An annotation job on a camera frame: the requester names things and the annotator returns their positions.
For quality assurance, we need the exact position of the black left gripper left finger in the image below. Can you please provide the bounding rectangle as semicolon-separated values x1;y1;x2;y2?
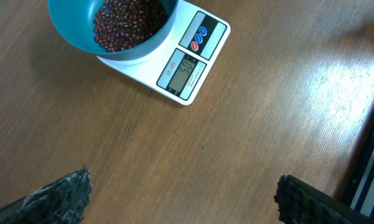
0;167;92;224

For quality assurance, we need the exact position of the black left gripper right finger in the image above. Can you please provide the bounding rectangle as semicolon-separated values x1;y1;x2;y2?
274;174;374;224

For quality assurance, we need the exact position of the scooped red beans portion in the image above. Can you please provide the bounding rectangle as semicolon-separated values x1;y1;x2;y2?
93;0;167;52

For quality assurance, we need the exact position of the white digital kitchen scale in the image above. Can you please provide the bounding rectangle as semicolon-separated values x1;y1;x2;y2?
100;1;231;106

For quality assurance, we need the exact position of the blue-grey bowl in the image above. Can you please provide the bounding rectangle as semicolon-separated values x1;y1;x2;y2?
47;0;180;61

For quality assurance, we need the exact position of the black metal rack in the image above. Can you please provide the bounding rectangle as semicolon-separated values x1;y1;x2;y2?
341;109;374;220

